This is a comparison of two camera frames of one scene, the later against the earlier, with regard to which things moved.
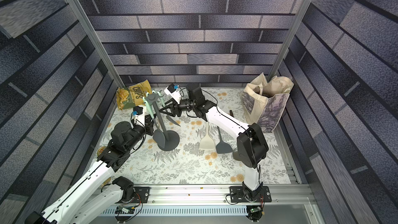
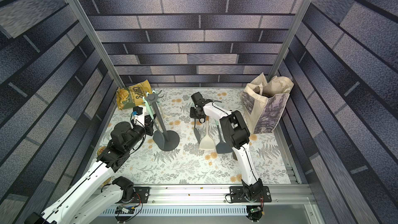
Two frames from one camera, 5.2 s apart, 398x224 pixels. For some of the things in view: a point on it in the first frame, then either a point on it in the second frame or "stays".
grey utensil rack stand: x=171 y=138 stays
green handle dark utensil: x=158 y=135 stays
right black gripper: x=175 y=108 -> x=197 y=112
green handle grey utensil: x=167 y=116 -> x=196 y=131
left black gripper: x=149 y=126 stays
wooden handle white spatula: x=207 y=142 stays
